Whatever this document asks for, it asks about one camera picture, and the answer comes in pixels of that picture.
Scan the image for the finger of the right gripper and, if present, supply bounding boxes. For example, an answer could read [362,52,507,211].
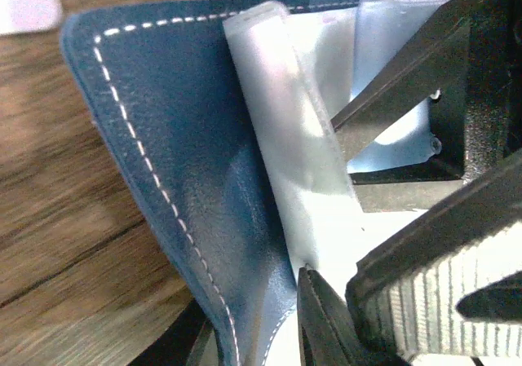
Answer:
[332,0,521,212]
[346,157,521,358]

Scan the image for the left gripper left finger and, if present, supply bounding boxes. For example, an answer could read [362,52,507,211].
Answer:
[186,320,219,366]

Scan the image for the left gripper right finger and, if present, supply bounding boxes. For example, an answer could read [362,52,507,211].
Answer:
[297,267,392,365]

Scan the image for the blue leather card holder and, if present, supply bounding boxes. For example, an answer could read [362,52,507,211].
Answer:
[59,0,482,366]

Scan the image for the white card with red dot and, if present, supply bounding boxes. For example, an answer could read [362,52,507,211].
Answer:
[1,0,63,37]

